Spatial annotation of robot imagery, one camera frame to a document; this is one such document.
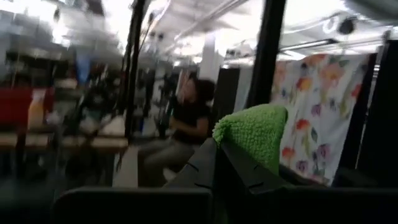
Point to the person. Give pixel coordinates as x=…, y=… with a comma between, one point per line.
x=189, y=124

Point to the black metal rig frame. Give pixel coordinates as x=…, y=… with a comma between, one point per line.
x=267, y=46

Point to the wooden background table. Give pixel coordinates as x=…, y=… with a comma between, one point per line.
x=102, y=142

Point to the floral print curtain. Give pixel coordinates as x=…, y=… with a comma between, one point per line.
x=320, y=115

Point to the black partition panel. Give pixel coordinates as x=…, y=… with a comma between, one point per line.
x=379, y=118

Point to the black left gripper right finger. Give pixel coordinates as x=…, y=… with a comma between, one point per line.
x=245, y=174

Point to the green microfiber towel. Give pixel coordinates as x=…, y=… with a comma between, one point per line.
x=255, y=133

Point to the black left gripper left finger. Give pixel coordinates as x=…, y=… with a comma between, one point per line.
x=199, y=168

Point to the red box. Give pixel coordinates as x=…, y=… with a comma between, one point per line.
x=15, y=105

